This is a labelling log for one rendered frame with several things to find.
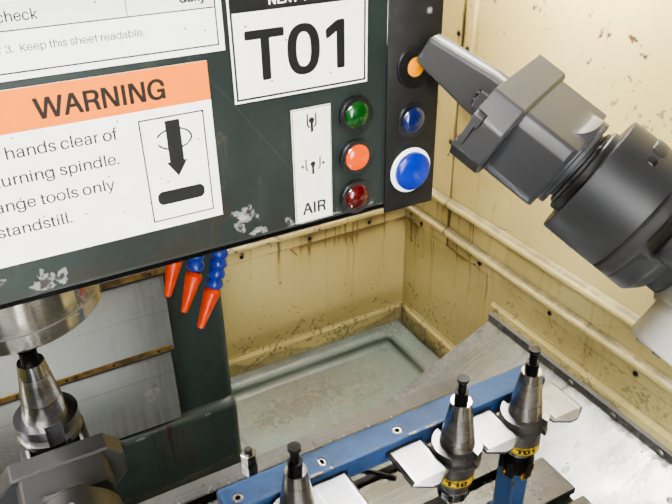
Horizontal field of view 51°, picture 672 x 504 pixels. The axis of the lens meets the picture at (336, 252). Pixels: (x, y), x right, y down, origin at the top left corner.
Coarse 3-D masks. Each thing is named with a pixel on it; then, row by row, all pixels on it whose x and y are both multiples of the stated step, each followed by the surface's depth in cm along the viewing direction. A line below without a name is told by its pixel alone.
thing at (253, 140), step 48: (384, 0) 47; (384, 48) 49; (288, 96) 47; (336, 96) 48; (384, 96) 50; (240, 144) 47; (288, 144) 48; (336, 144) 50; (384, 144) 52; (240, 192) 48; (288, 192) 50; (336, 192) 52; (144, 240) 46; (192, 240) 48; (240, 240) 50; (0, 288) 43; (48, 288) 44
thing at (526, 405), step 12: (540, 372) 88; (516, 384) 90; (528, 384) 88; (540, 384) 88; (516, 396) 90; (528, 396) 89; (540, 396) 89; (516, 408) 90; (528, 408) 89; (540, 408) 90; (528, 420) 90
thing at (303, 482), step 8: (304, 464) 76; (304, 472) 75; (288, 480) 74; (296, 480) 74; (304, 480) 75; (288, 488) 75; (296, 488) 75; (304, 488) 75; (280, 496) 77; (288, 496) 75; (296, 496) 75; (304, 496) 75; (312, 496) 77
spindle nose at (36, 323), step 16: (80, 288) 62; (96, 288) 65; (32, 304) 58; (48, 304) 59; (64, 304) 60; (80, 304) 62; (96, 304) 65; (0, 320) 57; (16, 320) 58; (32, 320) 58; (48, 320) 59; (64, 320) 61; (80, 320) 63; (0, 336) 58; (16, 336) 58; (32, 336) 59; (48, 336) 60; (0, 352) 59; (16, 352) 59
